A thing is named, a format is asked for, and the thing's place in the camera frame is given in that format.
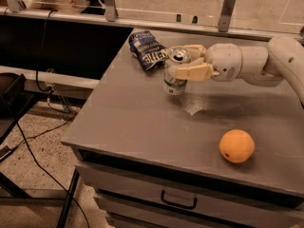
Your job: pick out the grey drawer cabinet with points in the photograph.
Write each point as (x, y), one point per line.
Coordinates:
(132, 140)

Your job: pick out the orange fruit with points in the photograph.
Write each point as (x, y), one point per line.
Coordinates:
(236, 146)

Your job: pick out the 7up soda can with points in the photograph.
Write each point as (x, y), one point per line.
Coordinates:
(176, 56)

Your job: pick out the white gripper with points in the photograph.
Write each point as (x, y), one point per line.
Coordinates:
(224, 61)

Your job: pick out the black drawer handle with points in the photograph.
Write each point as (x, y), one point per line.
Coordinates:
(179, 202)

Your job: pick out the blue Kettle chips bag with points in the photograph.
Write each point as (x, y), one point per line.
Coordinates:
(149, 52)

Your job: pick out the metal bracket right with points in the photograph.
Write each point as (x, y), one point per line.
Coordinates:
(226, 15)

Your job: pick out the black metal table leg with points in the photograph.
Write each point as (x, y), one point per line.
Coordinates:
(68, 200)

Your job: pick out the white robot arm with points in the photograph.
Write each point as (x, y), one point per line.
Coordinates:
(282, 59)

